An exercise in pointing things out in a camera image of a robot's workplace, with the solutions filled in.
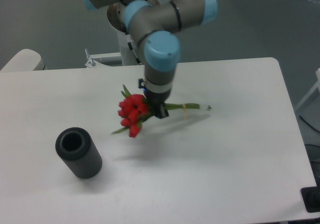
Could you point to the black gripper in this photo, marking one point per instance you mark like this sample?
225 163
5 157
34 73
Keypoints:
156 95

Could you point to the red tulip bouquet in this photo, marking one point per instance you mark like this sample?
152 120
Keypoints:
135 109

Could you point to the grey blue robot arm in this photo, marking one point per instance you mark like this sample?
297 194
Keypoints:
153 30

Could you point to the black ribbed cylindrical vase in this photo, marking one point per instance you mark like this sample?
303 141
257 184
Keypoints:
77 150

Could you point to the white chair corner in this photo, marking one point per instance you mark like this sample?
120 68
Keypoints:
24 61

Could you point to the black clamp at table edge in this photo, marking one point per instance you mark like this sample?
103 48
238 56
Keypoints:
311 199

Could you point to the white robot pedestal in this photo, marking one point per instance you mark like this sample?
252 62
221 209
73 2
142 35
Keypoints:
127 55

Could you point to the white furniture frame right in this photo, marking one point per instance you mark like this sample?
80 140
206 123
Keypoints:
310 95

